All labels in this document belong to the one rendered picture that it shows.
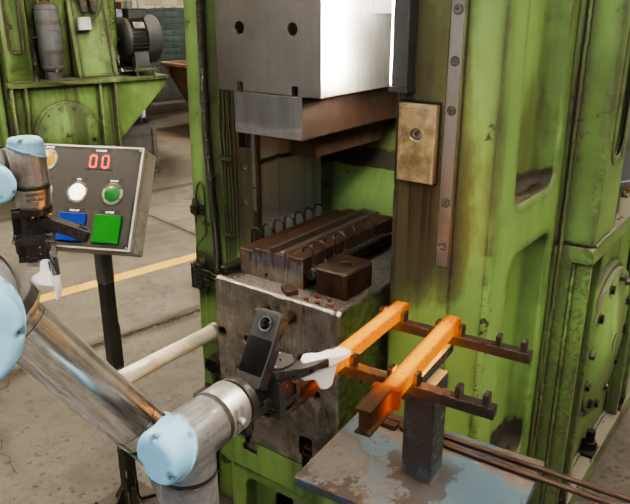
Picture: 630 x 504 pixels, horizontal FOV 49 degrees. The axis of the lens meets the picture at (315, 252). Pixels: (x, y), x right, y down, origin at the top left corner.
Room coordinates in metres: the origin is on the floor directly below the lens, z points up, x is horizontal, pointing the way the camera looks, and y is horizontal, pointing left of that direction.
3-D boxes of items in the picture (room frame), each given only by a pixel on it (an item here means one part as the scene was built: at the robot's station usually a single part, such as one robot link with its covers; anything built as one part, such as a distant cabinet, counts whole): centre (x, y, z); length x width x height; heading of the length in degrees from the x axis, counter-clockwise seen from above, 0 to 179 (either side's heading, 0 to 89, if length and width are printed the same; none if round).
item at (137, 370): (1.70, 0.44, 0.62); 0.44 x 0.05 x 0.05; 144
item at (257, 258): (1.74, -0.02, 0.96); 0.42 x 0.20 x 0.09; 144
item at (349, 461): (1.11, -0.21, 0.70); 0.40 x 0.30 x 0.02; 58
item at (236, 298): (1.71, -0.07, 0.69); 0.56 x 0.38 x 0.45; 144
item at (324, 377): (0.93, -0.02, 1.03); 0.09 x 0.03 x 0.06; 111
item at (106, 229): (1.69, 0.54, 1.01); 0.07 x 0.05 x 0.07; 79
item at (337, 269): (1.51, -0.07, 0.95); 0.12 x 0.08 x 0.06; 144
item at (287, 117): (1.74, -0.02, 1.32); 0.42 x 0.20 x 0.10; 144
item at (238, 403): (0.82, 0.12, 1.03); 0.08 x 0.05 x 0.08; 57
